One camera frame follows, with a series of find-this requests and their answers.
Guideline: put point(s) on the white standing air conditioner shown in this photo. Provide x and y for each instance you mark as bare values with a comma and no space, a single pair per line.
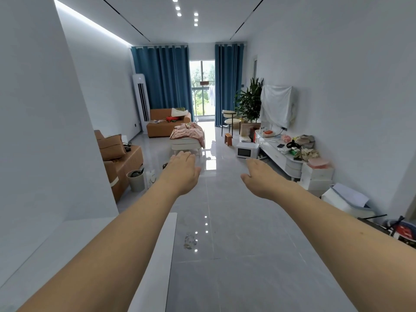
141,100

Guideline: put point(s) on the white microwave oven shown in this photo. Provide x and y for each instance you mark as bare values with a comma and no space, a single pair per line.
247,150

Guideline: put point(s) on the person's right thumb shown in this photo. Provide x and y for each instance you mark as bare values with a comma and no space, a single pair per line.
247,180

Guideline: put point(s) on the person's right hand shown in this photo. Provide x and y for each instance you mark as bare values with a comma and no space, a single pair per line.
265,183

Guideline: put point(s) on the person's left hand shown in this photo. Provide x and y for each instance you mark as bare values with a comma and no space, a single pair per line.
180,172

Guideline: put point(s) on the red and black item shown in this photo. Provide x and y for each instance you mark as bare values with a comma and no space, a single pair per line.
401,229

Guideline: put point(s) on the person's left thumb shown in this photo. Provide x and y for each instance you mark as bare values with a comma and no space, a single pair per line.
198,174

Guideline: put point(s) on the grey trash bin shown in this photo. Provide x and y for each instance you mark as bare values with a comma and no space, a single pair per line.
136,181

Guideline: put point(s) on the white storage box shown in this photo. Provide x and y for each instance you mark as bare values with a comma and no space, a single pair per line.
317,173
314,184

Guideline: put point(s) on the green potted plant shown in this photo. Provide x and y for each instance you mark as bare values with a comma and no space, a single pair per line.
249,100

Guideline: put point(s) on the long orange sofa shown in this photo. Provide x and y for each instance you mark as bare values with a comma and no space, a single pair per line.
125,165

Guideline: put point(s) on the white counter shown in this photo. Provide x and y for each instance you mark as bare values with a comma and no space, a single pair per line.
156,272

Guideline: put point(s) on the small wooden stool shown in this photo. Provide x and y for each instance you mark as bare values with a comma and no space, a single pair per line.
228,139

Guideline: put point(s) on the glass balcony door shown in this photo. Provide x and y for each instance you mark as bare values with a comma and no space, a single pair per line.
202,89

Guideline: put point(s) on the white coffee table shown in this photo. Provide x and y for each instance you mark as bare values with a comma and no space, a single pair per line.
187,144

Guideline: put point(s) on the orange box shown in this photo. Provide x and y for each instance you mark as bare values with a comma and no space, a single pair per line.
268,132

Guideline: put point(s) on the narrow blue curtain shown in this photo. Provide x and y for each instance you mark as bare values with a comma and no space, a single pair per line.
228,81

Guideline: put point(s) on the white television cabinet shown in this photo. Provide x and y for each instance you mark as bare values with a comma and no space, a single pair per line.
279,155

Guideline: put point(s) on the cream round chair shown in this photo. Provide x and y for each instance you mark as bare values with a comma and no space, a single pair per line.
230,120

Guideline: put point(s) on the pile of crumpled clutter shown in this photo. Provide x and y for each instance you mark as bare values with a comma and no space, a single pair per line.
304,147

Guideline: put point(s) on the small orange sofa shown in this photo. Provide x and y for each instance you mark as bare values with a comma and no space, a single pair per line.
162,125

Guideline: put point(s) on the pink round lid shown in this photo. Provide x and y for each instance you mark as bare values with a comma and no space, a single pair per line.
318,163

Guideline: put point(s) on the wide blue curtain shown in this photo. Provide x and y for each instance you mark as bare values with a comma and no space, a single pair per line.
162,77

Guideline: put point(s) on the orange sofa cushion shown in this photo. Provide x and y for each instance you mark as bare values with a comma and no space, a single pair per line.
111,147

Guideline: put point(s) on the person's right forearm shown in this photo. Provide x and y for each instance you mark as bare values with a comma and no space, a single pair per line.
351,253

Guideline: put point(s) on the pink cloth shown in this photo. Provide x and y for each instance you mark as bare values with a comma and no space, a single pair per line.
188,130

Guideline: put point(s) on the person's left forearm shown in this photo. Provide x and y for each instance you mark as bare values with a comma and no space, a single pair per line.
107,256

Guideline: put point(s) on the white open cardboard box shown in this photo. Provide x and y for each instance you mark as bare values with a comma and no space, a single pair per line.
349,199

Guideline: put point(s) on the television under white cloth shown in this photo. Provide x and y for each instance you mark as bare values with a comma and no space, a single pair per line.
276,105

